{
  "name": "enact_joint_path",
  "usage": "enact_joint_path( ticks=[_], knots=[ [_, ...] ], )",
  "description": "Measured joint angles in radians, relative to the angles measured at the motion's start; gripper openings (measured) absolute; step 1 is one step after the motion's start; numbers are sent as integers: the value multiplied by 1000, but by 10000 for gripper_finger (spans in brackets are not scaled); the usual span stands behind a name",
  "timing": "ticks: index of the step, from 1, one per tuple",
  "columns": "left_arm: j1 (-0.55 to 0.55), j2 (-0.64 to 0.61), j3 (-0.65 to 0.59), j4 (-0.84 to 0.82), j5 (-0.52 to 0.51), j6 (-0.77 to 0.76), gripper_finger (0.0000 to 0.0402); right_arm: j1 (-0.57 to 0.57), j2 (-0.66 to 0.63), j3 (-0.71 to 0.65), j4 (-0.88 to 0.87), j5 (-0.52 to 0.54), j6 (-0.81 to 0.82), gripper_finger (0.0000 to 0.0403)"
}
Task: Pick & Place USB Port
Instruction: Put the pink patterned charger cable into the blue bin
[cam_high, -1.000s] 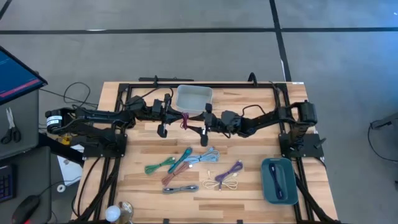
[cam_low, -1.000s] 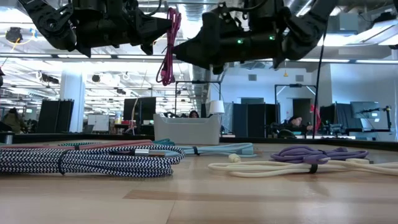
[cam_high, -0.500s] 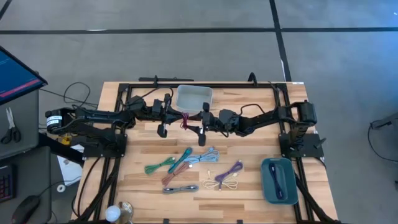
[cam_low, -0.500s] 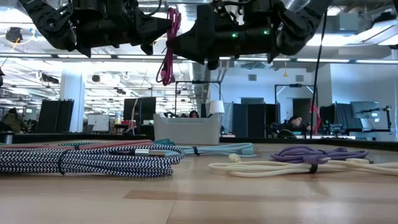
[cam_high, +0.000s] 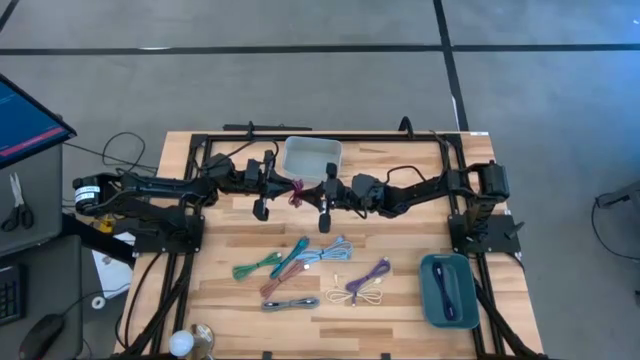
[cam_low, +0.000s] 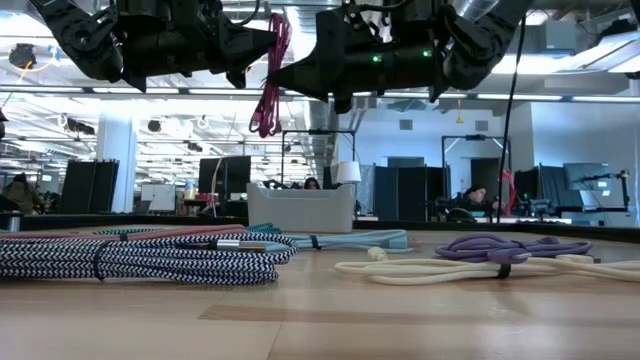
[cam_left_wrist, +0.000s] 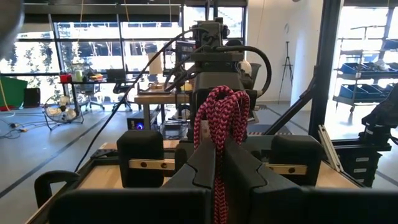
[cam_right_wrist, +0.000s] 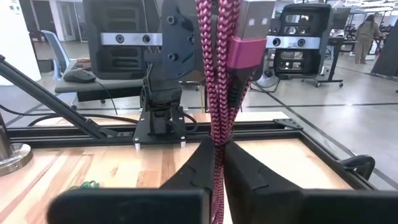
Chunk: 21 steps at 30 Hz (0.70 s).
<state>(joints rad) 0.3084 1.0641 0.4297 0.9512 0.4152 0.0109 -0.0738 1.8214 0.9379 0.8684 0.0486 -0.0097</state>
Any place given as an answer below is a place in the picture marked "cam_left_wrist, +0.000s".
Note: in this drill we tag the shelf cart with blue bins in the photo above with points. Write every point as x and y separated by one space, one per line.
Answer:
363 74

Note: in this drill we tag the white lampshade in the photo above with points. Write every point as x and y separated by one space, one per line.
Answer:
155 63

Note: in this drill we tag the black office chair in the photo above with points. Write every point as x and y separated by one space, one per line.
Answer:
122 88

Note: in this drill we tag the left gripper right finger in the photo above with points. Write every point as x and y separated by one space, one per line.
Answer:
248 177

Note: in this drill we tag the red box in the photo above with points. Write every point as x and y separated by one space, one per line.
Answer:
65 78

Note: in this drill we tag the black tripod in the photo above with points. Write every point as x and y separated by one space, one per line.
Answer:
286 67

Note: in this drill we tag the wooden workbench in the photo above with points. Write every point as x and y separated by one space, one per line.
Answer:
155 99

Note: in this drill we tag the green panel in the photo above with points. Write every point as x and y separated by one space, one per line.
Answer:
12 93

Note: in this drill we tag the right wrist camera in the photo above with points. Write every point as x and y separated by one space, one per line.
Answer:
211 34

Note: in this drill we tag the black diagonal frame brace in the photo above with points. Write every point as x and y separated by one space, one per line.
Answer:
292 112

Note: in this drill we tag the black side table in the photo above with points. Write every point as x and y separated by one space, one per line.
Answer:
93 82

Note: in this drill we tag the black vertical frame post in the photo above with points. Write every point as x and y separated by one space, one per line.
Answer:
325 62

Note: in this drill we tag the white floor fan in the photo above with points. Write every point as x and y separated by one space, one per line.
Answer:
62 112

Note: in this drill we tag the black bag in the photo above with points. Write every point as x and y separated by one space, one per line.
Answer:
31 97

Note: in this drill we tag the white aluminium bars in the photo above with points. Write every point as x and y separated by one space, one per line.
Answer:
329 147

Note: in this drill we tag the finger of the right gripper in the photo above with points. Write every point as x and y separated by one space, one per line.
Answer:
184 155
259 149

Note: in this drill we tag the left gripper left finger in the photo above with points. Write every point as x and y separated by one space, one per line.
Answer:
192 177

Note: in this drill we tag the computer tower with lights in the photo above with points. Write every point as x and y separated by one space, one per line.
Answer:
136 124

